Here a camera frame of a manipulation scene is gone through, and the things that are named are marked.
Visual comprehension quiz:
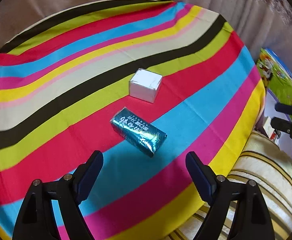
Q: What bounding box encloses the purple storage box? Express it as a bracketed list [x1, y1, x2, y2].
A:
[264, 89, 292, 158]

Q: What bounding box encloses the white medicine box blue label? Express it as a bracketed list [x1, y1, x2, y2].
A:
[262, 116, 281, 146]

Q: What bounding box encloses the teal holographic box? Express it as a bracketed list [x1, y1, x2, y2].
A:
[110, 107, 167, 158]

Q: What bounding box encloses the green cartoon play mat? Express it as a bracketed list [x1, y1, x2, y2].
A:
[256, 48, 292, 128]

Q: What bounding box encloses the striped beige sofa cushion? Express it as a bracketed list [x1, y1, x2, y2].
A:
[168, 132, 292, 239]

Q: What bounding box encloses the small white cube box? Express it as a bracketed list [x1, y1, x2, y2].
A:
[128, 68, 163, 103]

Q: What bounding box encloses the colourful striped cloth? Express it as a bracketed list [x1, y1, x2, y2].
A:
[0, 0, 265, 239]

